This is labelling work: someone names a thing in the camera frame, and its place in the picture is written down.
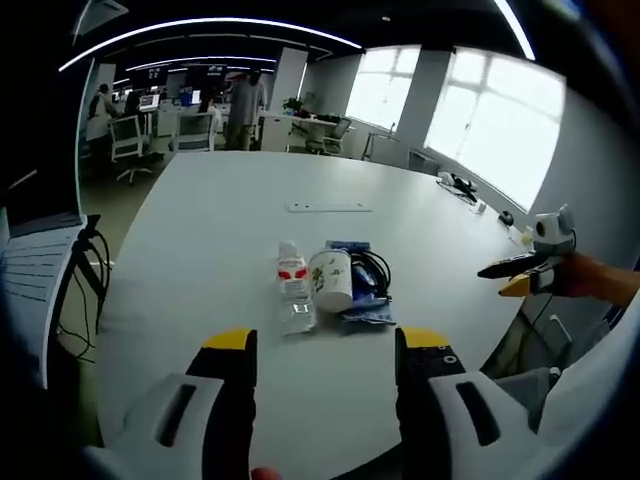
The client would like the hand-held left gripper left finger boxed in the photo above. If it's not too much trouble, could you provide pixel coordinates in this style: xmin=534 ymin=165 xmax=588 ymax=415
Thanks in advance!
xmin=102 ymin=327 xmax=259 ymax=480

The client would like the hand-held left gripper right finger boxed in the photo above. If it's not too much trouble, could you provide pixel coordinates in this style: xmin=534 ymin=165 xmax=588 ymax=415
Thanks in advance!
xmin=394 ymin=325 xmax=544 ymax=480

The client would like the black cable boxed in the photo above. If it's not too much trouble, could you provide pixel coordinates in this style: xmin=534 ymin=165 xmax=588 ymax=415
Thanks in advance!
xmin=348 ymin=249 xmax=393 ymax=303

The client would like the blue plastic packet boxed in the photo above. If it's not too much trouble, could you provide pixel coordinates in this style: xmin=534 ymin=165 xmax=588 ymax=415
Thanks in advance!
xmin=323 ymin=240 xmax=397 ymax=327

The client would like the white printed paper cup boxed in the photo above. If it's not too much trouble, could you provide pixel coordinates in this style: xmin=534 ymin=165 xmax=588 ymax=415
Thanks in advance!
xmin=307 ymin=248 xmax=354 ymax=314

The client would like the clear plastic water bottle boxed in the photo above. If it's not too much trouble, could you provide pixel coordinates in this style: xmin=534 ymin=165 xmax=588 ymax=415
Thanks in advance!
xmin=274 ymin=240 xmax=318 ymax=337

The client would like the person's right hand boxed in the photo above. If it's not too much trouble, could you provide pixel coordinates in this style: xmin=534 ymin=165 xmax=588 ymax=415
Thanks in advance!
xmin=547 ymin=251 xmax=609 ymax=302

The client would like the black device on table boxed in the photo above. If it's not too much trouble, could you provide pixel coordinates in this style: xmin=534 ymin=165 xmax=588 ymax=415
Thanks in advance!
xmin=436 ymin=171 xmax=481 ymax=203

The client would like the person's white shirt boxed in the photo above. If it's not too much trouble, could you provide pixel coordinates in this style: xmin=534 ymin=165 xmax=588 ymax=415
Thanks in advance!
xmin=533 ymin=302 xmax=640 ymax=466

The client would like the large window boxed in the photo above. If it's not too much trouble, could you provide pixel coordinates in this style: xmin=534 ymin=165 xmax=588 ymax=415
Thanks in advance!
xmin=344 ymin=45 xmax=422 ymax=135
xmin=422 ymin=49 xmax=566 ymax=214

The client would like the grey laptop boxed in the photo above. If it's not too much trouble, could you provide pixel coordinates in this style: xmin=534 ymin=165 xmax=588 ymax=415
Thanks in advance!
xmin=0 ymin=168 xmax=90 ymax=394

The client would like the white table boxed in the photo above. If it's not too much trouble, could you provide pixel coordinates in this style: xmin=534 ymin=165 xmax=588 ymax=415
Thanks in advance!
xmin=93 ymin=149 xmax=544 ymax=480

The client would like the grey office chair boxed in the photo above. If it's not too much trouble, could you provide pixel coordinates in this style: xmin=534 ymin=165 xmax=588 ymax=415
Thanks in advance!
xmin=303 ymin=117 xmax=353 ymax=156

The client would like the white office desk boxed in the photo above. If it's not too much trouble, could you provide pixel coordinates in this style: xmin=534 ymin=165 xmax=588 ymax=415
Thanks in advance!
xmin=258 ymin=109 xmax=351 ymax=154

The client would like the white office chair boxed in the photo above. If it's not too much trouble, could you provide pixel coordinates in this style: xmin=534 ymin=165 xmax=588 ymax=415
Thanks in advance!
xmin=171 ymin=111 xmax=217 ymax=153
xmin=106 ymin=113 xmax=167 ymax=187

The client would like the black cables bundle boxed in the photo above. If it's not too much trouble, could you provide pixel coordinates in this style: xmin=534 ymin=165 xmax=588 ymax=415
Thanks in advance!
xmin=55 ymin=213 xmax=114 ymax=362

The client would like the white table cable cover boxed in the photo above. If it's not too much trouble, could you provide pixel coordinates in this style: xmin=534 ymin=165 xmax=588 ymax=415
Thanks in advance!
xmin=284 ymin=200 xmax=374 ymax=214

